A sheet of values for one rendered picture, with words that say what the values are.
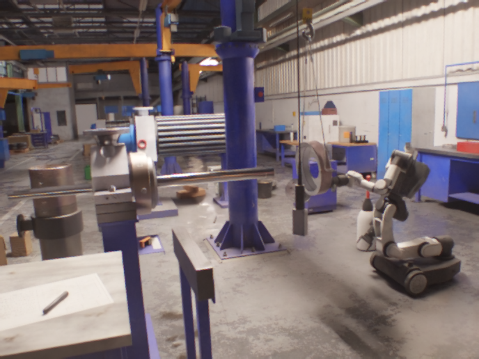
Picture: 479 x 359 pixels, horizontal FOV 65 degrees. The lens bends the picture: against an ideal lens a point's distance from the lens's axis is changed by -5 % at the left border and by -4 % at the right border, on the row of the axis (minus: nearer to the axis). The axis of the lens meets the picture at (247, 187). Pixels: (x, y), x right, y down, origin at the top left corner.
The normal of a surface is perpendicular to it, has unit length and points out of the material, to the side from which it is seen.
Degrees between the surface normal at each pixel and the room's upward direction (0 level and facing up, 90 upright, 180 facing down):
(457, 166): 90
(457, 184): 90
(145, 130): 90
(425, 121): 90
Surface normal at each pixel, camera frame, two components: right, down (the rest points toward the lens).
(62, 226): 0.55, 0.15
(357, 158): 0.31, 0.18
